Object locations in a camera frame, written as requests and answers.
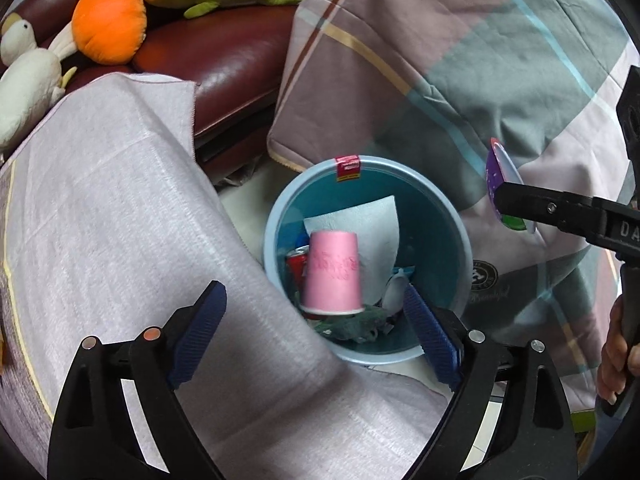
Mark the white duck plush toy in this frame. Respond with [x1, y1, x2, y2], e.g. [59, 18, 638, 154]
[0, 12, 79, 154]

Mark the person's right hand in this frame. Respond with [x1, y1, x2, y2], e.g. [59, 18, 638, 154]
[597, 292, 630, 406]

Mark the orange pumpkin plush toy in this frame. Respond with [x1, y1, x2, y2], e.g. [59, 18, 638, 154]
[71, 0, 147, 66]

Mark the pink paper cup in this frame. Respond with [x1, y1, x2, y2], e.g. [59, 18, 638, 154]
[298, 230, 365, 317]

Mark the dark green wrapper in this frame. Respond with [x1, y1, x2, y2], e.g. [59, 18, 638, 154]
[312, 306, 397, 345]

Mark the purple foil wrapper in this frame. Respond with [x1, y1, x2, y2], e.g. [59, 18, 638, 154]
[484, 137, 539, 237]

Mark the light blue plastic bin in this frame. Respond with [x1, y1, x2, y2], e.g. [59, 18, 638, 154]
[263, 155, 474, 366]

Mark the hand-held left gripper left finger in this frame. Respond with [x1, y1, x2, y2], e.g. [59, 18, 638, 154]
[47, 280, 228, 480]

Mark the white plastic container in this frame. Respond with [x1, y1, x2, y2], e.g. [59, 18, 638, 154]
[381, 266, 417, 317]

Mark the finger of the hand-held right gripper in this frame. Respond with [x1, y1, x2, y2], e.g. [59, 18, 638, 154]
[492, 182, 607, 244]

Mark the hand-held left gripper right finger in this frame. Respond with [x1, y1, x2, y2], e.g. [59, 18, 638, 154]
[395, 282, 582, 480]

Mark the maroon leather sofa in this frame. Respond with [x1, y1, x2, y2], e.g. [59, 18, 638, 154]
[9, 0, 302, 163]

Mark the white paper sheet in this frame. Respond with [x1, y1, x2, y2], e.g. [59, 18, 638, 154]
[303, 196, 401, 307]

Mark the red drink can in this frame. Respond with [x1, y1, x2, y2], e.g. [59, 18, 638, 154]
[285, 245, 311, 292]

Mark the plaid blanket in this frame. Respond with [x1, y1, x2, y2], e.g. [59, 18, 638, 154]
[267, 0, 637, 412]

